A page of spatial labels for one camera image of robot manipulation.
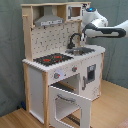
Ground black stovetop red burners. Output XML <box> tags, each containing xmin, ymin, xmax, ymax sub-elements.
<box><xmin>34</xmin><ymin>53</ymin><xmax>71</xmax><ymax>67</ymax></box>

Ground grey toy sink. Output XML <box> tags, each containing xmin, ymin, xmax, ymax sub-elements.
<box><xmin>66</xmin><ymin>47</ymin><xmax>94</xmax><ymax>56</ymax></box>

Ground black toy faucet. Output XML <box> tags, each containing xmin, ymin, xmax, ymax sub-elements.
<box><xmin>67</xmin><ymin>33</ymin><xmax>82</xmax><ymax>49</ymax></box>

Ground left red oven knob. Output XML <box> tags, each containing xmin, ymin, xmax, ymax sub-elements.
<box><xmin>54</xmin><ymin>73</ymin><xmax>60</xmax><ymax>79</ymax></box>

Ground toy microwave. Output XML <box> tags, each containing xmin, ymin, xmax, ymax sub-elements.
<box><xmin>66</xmin><ymin>4</ymin><xmax>87</xmax><ymax>21</ymax></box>

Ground wooden toy kitchen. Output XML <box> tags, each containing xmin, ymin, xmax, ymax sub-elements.
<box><xmin>22</xmin><ymin>2</ymin><xmax>105</xmax><ymax>128</ymax></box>

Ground grey range hood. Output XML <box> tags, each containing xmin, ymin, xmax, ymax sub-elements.
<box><xmin>35</xmin><ymin>6</ymin><xmax>64</xmax><ymax>27</ymax></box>

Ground white oven door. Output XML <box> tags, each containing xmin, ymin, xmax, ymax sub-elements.
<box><xmin>49</xmin><ymin>86</ymin><xmax>91</xmax><ymax>128</ymax></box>

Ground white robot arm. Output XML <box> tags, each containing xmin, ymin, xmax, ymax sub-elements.
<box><xmin>81</xmin><ymin>8</ymin><xmax>128</xmax><ymax>41</ymax></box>

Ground white dishwasher cabinet door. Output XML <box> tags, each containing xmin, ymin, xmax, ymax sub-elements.
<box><xmin>79</xmin><ymin>55</ymin><xmax>102</xmax><ymax>101</ymax></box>

